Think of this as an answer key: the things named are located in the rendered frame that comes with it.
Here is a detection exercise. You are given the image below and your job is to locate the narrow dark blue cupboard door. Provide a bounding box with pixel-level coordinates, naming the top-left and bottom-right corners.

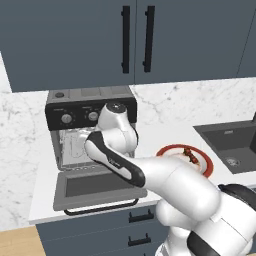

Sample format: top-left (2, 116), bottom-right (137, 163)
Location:
top-left (236, 21), bottom-right (256, 79)

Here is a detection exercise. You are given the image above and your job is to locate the red plate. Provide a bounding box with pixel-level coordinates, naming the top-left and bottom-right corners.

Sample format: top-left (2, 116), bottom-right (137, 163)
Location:
top-left (155, 143), bottom-right (215, 180)

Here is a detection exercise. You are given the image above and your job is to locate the dark blue drawer front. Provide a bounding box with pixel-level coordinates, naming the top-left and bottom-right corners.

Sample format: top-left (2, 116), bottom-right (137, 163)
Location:
top-left (35, 203), bottom-right (165, 248)
top-left (40, 227), bottom-right (172, 256)

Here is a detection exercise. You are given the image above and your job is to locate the kebab skewer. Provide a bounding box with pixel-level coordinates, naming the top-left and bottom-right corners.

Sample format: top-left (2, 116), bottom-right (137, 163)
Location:
top-left (182, 147), bottom-right (201, 166)

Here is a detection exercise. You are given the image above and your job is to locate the black cupboard handle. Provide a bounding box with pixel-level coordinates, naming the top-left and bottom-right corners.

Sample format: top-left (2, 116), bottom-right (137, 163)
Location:
top-left (142, 5), bottom-right (156, 74)
top-left (120, 5), bottom-right (131, 75)

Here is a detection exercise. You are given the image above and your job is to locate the black drawer handle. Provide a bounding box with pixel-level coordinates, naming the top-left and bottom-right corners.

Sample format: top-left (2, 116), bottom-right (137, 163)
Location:
top-left (128, 209), bottom-right (156, 224)
top-left (127, 232), bottom-right (152, 248)

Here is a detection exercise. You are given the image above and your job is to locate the dark grey sink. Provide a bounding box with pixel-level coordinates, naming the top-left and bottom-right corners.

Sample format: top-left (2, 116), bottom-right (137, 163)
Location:
top-left (192, 119), bottom-right (256, 175)

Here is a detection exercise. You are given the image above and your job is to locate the black tap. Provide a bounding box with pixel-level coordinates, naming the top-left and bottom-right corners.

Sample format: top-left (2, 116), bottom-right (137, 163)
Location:
top-left (249, 112), bottom-right (256, 155)

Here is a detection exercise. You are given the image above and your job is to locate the wide dark blue cupboard door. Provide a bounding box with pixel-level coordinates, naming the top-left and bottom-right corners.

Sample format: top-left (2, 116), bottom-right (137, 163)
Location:
top-left (0, 0), bottom-right (137, 94)
top-left (134, 0), bottom-right (256, 85)

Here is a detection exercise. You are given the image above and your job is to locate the silver toaster oven knob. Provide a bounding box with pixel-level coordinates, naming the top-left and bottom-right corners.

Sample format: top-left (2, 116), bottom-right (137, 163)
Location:
top-left (60, 113), bottom-right (74, 125)
top-left (87, 111), bottom-right (100, 122)

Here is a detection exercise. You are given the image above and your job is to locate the black toaster oven door handle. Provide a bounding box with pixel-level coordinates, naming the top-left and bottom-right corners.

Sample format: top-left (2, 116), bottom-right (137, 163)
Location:
top-left (63, 197), bottom-right (140, 217)

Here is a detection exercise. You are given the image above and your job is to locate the black and silver toaster oven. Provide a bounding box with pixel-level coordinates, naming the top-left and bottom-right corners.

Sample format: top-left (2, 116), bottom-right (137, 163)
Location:
top-left (44, 85), bottom-right (139, 173)

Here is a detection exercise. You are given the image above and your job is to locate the grey toaster oven door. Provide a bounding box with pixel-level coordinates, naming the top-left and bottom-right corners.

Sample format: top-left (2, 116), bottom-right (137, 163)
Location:
top-left (52, 165), bottom-right (149, 212)

